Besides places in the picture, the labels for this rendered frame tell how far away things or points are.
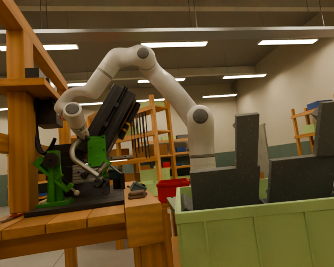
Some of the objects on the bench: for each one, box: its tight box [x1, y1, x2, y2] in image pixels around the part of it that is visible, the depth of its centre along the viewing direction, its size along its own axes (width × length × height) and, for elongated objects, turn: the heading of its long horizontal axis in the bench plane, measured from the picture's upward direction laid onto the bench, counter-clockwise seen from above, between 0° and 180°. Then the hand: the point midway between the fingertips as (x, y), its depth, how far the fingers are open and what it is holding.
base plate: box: [24, 185, 125, 218], centre depth 157 cm, size 42×110×2 cm
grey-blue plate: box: [108, 168, 122, 189], centre depth 170 cm, size 10×2×14 cm
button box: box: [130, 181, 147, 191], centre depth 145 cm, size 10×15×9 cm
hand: (81, 137), depth 140 cm, fingers closed on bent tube, 3 cm apart
